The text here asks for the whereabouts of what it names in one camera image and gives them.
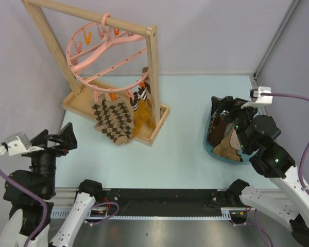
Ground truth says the blue plastic sock bin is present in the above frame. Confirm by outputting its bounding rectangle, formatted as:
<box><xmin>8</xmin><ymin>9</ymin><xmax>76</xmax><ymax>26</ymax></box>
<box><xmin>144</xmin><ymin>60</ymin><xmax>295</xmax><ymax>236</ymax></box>
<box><xmin>203</xmin><ymin>110</ymin><xmax>259</xmax><ymax>165</ymax></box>

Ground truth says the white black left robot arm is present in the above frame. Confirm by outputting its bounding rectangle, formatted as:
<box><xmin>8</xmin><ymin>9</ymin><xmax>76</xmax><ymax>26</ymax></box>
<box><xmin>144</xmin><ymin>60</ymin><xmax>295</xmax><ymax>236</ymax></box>
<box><xmin>0</xmin><ymin>122</ymin><xmax>104</xmax><ymax>246</ymax></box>

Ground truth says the orange clothes clip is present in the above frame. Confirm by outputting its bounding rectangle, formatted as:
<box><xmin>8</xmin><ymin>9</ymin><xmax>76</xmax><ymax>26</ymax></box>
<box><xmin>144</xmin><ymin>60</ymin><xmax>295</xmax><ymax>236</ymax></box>
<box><xmin>109</xmin><ymin>93</ymin><xmax>117</xmax><ymax>101</ymax></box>

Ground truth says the mustard striped cuff sock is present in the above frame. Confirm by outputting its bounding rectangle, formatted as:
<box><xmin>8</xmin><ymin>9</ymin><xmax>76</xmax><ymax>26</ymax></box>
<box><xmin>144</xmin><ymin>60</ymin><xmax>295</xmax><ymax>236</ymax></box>
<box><xmin>138</xmin><ymin>86</ymin><xmax>156</xmax><ymax>128</ymax></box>

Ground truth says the mustard yellow sock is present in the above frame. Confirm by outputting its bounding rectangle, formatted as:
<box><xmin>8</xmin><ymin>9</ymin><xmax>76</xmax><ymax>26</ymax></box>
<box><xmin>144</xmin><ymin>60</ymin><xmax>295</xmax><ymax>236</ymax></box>
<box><xmin>129</xmin><ymin>92</ymin><xmax>144</xmax><ymax>137</ymax></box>

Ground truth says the cream brown striped sock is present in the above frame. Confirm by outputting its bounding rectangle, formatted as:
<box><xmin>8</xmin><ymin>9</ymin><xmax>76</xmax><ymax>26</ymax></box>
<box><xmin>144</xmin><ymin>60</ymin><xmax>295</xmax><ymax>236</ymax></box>
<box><xmin>142</xmin><ymin>67</ymin><xmax>149</xmax><ymax>77</ymax></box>

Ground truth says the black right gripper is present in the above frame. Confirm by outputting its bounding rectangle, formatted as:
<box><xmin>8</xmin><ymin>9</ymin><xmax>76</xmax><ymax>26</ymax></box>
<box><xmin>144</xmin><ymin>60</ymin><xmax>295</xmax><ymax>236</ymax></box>
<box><xmin>209</xmin><ymin>95</ymin><xmax>260</xmax><ymax>151</ymax></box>

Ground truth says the wooden hanger rack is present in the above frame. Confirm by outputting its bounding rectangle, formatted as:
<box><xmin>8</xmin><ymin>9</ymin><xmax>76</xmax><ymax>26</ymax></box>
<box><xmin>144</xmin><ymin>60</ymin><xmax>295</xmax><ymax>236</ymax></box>
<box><xmin>23</xmin><ymin>1</ymin><xmax>170</xmax><ymax>146</ymax></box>

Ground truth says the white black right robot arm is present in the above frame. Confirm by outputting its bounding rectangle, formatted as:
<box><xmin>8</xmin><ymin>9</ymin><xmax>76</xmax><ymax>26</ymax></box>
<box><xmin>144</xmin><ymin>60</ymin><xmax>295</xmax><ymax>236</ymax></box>
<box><xmin>207</xmin><ymin>92</ymin><xmax>309</xmax><ymax>246</ymax></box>

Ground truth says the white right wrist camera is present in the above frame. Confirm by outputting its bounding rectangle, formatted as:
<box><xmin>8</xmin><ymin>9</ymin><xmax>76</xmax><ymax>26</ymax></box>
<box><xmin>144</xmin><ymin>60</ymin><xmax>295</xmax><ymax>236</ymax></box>
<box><xmin>241</xmin><ymin>86</ymin><xmax>273</xmax><ymax>109</ymax></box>

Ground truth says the pink clothes clip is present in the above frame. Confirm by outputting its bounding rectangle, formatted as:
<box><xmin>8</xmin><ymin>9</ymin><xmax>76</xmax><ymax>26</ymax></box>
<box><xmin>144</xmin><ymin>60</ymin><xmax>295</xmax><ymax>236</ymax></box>
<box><xmin>93</xmin><ymin>91</ymin><xmax>98</xmax><ymax>101</ymax></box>

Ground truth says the white slotted cable duct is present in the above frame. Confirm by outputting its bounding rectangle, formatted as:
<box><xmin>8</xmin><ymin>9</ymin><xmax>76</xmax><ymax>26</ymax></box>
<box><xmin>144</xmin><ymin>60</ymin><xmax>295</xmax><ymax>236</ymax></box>
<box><xmin>50</xmin><ymin>208</ymin><xmax>234</xmax><ymax>221</ymax></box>

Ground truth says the pink round clip hanger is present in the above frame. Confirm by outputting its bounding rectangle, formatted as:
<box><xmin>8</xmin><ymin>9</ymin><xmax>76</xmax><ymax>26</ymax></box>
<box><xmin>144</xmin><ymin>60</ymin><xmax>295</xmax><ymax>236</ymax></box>
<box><xmin>66</xmin><ymin>13</ymin><xmax>149</xmax><ymax>94</ymax></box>

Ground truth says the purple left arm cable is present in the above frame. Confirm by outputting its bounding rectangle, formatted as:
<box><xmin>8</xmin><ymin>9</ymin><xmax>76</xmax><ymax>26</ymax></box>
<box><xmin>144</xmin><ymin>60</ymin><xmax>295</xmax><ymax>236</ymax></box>
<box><xmin>0</xmin><ymin>152</ymin><xmax>48</xmax><ymax>247</ymax></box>

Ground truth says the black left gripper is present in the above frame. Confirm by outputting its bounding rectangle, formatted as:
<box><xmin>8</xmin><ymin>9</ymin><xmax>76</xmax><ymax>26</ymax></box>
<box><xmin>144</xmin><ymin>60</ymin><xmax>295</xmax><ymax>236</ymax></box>
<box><xmin>27</xmin><ymin>121</ymin><xmax>77</xmax><ymax>194</ymax></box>

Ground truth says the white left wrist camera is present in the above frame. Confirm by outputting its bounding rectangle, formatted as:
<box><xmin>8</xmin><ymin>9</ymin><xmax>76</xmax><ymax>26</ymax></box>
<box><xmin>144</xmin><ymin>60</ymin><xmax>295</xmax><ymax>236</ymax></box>
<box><xmin>0</xmin><ymin>132</ymin><xmax>44</xmax><ymax>156</ymax></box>

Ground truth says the brown beige argyle sock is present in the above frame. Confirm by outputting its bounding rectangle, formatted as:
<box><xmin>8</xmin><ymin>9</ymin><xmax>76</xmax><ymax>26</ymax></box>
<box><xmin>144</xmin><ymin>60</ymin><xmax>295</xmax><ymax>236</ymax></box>
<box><xmin>106</xmin><ymin>97</ymin><xmax>134</xmax><ymax>140</ymax></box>

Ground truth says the pile of socks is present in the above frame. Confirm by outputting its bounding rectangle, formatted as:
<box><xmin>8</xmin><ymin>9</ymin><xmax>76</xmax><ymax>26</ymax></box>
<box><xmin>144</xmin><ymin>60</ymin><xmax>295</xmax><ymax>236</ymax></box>
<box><xmin>208</xmin><ymin>110</ymin><xmax>244</xmax><ymax>162</ymax></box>

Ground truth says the aluminium frame profile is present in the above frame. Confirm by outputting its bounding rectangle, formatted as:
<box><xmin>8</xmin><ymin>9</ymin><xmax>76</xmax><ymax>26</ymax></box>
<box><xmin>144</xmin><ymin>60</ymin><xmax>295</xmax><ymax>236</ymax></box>
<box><xmin>252</xmin><ymin>0</ymin><xmax>309</xmax><ymax>247</ymax></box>

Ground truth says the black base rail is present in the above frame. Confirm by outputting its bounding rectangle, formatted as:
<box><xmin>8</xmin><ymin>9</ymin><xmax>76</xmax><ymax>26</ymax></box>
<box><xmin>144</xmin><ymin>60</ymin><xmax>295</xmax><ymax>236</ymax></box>
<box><xmin>95</xmin><ymin>188</ymin><xmax>235</xmax><ymax>217</ymax></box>

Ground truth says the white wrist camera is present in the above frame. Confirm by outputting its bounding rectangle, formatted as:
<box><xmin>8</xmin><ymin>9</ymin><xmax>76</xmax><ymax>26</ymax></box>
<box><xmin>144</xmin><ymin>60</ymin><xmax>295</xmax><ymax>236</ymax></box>
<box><xmin>241</xmin><ymin>86</ymin><xmax>273</xmax><ymax>109</ymax></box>
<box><xmin>0</xmin><ymin>132</ymin><xmax>44</xmax><ymax>156</ymax></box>

